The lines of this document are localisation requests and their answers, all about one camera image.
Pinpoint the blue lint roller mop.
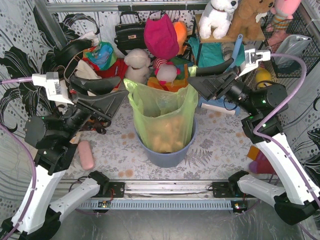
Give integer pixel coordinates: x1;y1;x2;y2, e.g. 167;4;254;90
198;33;243;116

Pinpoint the green trash bag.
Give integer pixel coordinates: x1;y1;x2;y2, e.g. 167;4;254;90
123;78;198;148

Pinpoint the blue trash bin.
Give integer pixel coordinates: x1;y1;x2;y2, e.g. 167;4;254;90
134;118;198;168

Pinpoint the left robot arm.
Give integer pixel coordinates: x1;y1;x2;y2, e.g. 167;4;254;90
0;72;128;240

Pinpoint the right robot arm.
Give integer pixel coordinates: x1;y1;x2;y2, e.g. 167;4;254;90
188;59;320;225

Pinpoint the cream canvas tote bag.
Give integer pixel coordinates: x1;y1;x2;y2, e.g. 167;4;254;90
66;60;102;81

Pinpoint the rainbow striped bag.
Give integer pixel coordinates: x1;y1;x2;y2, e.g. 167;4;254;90
147;57;193;92

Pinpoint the magenta cloth bag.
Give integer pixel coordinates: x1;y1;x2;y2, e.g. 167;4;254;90
143;13;180;60

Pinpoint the teal folded cloth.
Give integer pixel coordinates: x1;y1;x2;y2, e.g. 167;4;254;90
188;37;245;68

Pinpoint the red cloth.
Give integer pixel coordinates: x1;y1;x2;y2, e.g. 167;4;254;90
96;58;128;80

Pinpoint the yellow plush toy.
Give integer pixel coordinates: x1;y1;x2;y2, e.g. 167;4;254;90
255;67;272;89

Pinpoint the colourful printed cloth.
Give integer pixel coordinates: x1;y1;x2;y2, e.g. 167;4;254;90
82;41;117;71

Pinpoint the wooden shelf rack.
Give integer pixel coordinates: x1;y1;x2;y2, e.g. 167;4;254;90
188;13;267;93

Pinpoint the white plush lamb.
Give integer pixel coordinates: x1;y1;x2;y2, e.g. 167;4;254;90
124;48;151;84

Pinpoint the pink faced plush doll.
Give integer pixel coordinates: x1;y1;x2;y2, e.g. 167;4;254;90
153;58;181;85

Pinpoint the white plush dog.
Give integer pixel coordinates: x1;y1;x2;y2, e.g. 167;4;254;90
199;0;239;40

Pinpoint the brown plush bear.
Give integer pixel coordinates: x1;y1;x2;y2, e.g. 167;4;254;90
227;0;275;41

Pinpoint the black leather handbag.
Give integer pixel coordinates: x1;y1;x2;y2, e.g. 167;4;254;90
114;11;147;56

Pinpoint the orange plush toy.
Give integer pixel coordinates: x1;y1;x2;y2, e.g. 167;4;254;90
173;21;188;55

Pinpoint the crumpled brown paper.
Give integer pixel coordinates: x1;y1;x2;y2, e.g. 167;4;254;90
145;116;190;154

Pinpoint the silver foil pouch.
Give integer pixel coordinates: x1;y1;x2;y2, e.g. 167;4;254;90
271;34;312;57

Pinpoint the pink plush toy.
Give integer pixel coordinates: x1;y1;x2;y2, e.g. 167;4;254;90
265;0;301;46

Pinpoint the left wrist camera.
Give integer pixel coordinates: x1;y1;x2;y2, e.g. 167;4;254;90
31;72;74;105

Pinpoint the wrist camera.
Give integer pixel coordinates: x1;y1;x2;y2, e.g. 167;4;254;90
239;48;271;77
31;72;74;105

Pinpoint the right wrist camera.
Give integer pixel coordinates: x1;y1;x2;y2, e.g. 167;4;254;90
239;48;271;77

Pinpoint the black wire basket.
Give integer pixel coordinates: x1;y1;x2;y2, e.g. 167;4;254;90
261;12;320;79

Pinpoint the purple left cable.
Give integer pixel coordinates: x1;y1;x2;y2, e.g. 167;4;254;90
0;77;36;240

